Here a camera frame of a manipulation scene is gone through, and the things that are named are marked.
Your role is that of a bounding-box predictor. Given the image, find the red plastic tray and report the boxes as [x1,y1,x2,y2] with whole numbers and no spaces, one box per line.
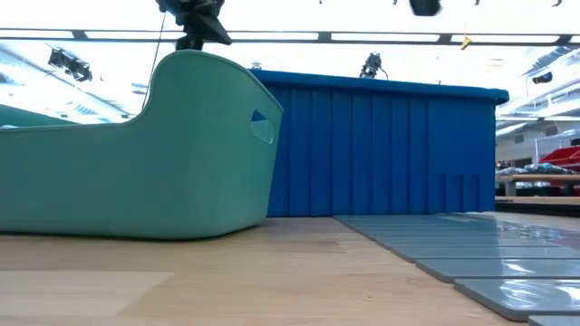
[537,145,580,172]

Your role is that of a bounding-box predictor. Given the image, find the black hanging cable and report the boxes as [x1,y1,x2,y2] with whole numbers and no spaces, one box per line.
[141,12,168,110]

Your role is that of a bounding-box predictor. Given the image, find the large blue plastic bin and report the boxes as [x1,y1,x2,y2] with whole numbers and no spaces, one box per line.
[248,68,510,218]

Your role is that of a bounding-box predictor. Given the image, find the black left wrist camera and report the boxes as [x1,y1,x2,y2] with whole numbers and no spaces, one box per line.
[175,34,205,52]

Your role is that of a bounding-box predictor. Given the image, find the background work table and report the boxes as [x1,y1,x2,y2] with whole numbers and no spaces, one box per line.
[496,171,580,198]

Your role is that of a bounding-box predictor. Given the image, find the short grey slotted divider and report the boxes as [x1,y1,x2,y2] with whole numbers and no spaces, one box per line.
[333,211,580,326]

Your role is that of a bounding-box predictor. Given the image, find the black ceiling light rail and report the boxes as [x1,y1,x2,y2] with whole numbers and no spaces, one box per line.
[0,29,580,45]

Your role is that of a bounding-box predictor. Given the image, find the yellow hanging plug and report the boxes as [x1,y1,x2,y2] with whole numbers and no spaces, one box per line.
[459,22,473,51]

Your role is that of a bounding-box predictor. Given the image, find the teal plastic basket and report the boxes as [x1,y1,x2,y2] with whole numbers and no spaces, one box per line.
[0,49,285,240]

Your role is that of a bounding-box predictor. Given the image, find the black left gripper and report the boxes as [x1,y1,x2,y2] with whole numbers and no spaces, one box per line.
[156,0,233,46]

